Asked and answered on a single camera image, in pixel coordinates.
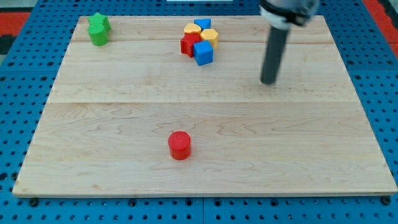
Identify yellow heart block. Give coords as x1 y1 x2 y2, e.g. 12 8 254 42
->
183 23 202 34

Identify red cylinder block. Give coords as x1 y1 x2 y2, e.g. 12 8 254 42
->
168 131 191 160

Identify blue cube block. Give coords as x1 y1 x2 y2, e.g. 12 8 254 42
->
193 40 214 66

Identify red star block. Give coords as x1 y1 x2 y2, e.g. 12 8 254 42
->
180 33 202 58

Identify yellow hexagon block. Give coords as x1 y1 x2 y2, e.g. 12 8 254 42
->
200 29 219 49

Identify blue triangle block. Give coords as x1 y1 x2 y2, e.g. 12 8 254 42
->
194 18 211 30

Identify light wooden board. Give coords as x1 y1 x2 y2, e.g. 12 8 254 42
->
13 16 397 198

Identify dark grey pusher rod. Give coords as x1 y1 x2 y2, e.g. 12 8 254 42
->
260 26 289 85

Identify green cylinder block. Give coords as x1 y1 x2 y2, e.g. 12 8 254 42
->
88 23 108 46

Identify green star block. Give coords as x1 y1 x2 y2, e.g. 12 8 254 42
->
88 12 111 32

